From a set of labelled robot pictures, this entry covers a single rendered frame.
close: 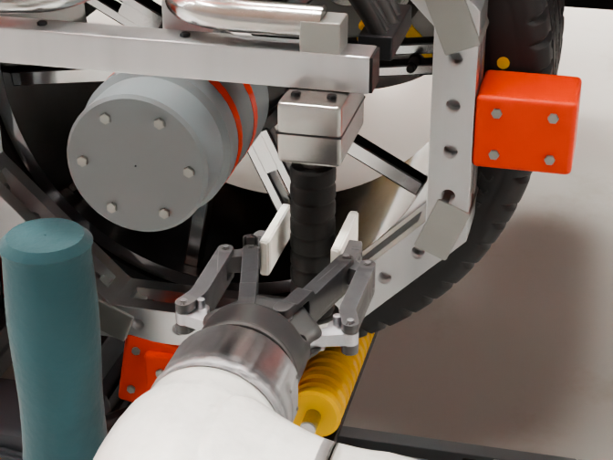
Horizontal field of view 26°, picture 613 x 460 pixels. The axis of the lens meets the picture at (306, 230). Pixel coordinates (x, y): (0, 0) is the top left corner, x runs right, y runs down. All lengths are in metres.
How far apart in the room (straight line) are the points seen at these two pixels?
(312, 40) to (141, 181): 0.23
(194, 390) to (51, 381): 0.55
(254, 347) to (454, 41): 0.44
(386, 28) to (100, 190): 0.29
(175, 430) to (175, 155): 0.43
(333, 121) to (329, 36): 0.06
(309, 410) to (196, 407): 0.64
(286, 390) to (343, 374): 0.60
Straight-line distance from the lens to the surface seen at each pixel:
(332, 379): 1.42
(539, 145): 1.21
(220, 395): 0.78
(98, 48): 1.06
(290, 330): 0.88
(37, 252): 1.25
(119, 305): 1.40
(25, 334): 1.29
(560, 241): 2.92
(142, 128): 1.13
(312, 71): 1.01
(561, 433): 2.30
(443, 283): 1.38
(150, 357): 1.40
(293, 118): 1.00
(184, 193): 1.14
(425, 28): 1.71
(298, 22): 1.01
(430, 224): 1.25
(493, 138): 1.21
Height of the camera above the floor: 1.31
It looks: 27 degrees down
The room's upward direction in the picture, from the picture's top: straight up
